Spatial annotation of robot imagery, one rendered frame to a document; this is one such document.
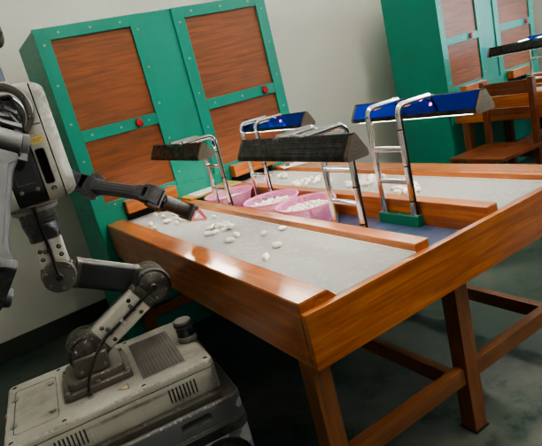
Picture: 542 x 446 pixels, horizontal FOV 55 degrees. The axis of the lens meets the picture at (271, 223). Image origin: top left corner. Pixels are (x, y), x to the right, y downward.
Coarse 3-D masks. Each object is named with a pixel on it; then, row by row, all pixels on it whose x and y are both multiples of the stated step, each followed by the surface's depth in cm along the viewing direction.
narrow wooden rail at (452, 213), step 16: (304, 192) 246; (336, 192) 227; (352, 192) 220; (368, 192) 214; (352, 208) 219; (368, 208) 210; (400, 208) 195; (432, 208) 181; (448, 208) 175; (464, 208) 170; (480, 208) 164; (496, 208) 165; (432, 224) 184; (448, 224) 178; (464, 224) 172
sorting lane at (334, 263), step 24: (144, 216) 290; (168, 216) 275; (192, 240) 218; (216, 240) 209; (240, 240) 201; (264, 240) 194; (288, 240) 187; (312, 240) 180; (336, 240) 174; (264, 264) 169; (288, 264) 163; (312, 264) 158; (336, 264) 154; (360, 264) 149; (384, 264) 145; (336, 288) 137
